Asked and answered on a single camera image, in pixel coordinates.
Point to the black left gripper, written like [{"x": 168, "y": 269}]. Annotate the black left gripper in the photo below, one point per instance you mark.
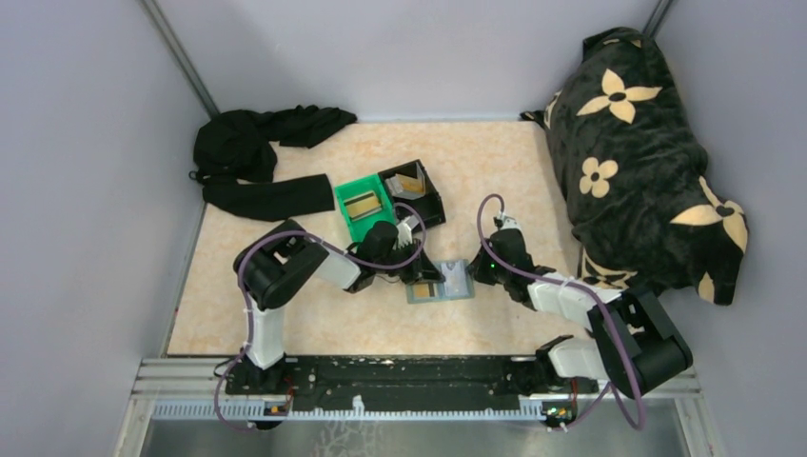
[{"x": 423, "y": 268}]

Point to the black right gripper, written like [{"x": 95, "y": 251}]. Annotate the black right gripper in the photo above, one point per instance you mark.
[{"x": 478, "y": 272}]

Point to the sage green card holder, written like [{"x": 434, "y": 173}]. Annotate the sage green card holder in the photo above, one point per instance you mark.
[{"x": 456, "y": 284}]

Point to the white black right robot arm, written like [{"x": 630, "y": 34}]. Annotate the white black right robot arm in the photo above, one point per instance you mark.
[{"x": 632, "y": 344}]

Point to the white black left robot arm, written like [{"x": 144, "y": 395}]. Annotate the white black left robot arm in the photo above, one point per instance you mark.
[{"x": 272, "y": 271}]

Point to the card stack in green bin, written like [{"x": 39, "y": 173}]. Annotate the card stack in green bin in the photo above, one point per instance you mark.
[{"x": 362, "y": 206}]

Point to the gold credit card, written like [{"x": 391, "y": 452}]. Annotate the gold credit card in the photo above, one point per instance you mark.
[{"x": 411, "y": 184}]

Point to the black plastic bin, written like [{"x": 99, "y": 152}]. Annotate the black plastic bin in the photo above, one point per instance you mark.
[{"x": 429, "y": 207}]

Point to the green plastic bin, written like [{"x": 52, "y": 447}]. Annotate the green plastic bin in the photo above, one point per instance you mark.
[{"x": 358, "y": 229}]

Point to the black floral blanket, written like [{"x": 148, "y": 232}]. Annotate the black floral blanket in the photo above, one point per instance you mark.
[{"x": 633, "y": 175}]

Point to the black cloth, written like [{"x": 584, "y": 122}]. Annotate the black cloth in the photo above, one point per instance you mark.
[{"x": 235, "y": 161}]

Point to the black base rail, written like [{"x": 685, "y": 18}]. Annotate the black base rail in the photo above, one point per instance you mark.
[{"x": 393, "y": 384}]

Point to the aluminium frame rail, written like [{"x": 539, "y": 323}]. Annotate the aluminium frame rail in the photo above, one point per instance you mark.
[{"x": 194, "y": 388}]

